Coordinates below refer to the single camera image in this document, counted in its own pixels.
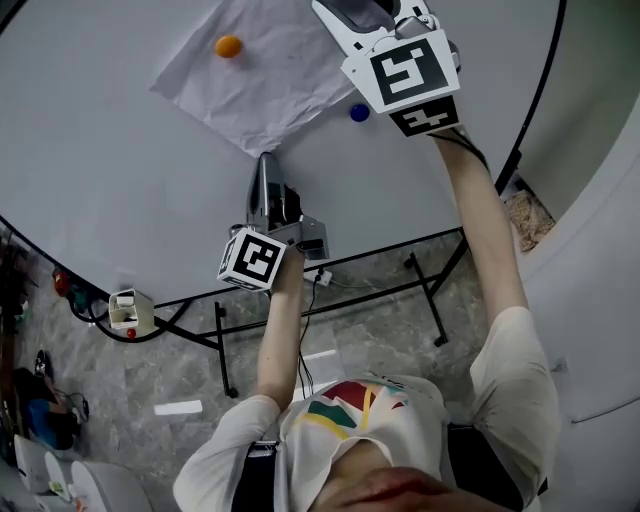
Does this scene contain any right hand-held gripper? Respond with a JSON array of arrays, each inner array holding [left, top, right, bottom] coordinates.
[[312, 0, 461, 137]]

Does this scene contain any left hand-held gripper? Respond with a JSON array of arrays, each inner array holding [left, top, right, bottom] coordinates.
[[217, 152, 331, 292]]

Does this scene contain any white paper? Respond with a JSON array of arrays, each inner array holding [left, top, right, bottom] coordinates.
[[149, 0, 359, 159]]

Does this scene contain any orange round magnet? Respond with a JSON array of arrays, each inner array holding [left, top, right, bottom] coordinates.
[[215, 34, 244, 59]]

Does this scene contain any person's right forearm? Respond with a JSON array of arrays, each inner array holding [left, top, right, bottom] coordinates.
[[432, 127, 531, 326]]

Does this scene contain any person's left forearm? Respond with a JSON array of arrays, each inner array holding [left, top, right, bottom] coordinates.
[[253, 248, 307, 412]]

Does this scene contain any white plastic holder box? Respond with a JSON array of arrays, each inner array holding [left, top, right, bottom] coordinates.
[[108, 288, 155, 331]]

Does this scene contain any red and teal power tool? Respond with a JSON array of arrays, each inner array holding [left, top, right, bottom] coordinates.
[[52, 269, 94, 314]]

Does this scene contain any beige woven basket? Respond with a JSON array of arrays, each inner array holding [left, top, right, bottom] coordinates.
[[502, 192, 557, 254]]

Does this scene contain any person's white printed t-shirt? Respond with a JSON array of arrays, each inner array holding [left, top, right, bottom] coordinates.
[[172, 304, 564, 512]]

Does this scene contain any dark cluttered workbench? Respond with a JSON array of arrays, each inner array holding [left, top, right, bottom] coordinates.
[[0, 227, 36, 436]]

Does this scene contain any blue and black bag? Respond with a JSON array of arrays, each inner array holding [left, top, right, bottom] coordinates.
[[12, 367, 76, 451]]

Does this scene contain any person's head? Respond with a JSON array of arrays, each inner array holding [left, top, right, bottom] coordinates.
[[319, 464, 481, 512]]

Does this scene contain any white rounded cabinet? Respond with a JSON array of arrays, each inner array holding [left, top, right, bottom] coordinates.
[[12, 433, 49, 496], [69, 459, 151, 512], [43, 451, 74, 501]]

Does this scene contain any thin white power cable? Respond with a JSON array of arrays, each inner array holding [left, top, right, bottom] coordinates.
[[329, 278, 419, 291]]

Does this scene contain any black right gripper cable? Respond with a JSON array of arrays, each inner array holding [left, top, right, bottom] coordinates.
[[433, 127, 490, 170]]

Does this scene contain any black shoulder strap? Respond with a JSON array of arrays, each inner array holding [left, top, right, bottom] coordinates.
[[446, 422, 550, 512], [234, 439, 280, 512]]

